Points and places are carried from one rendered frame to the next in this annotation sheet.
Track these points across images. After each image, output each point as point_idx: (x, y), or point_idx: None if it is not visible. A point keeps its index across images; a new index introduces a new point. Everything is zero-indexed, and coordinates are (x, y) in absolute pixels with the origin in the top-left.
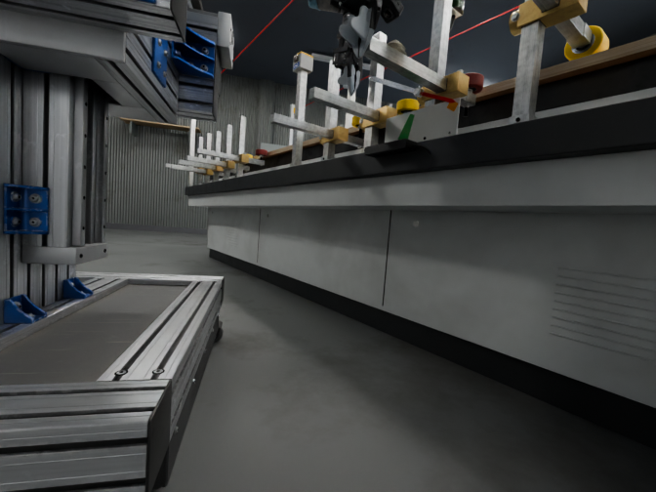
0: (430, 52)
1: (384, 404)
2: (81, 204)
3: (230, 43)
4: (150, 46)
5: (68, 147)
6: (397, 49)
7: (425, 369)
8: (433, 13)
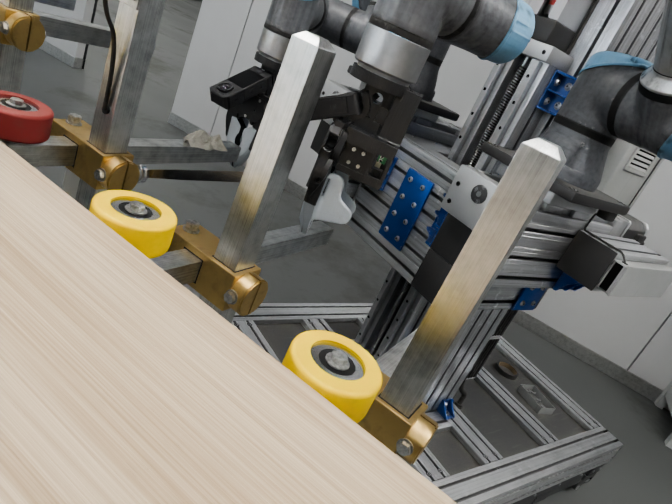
0: (141, 90)
1: None
2: (365, 319)
3: (448, 200)
4: (384, 215)
5: (382, 285)
6: (199, 135)
7: None
8: (162, 6)
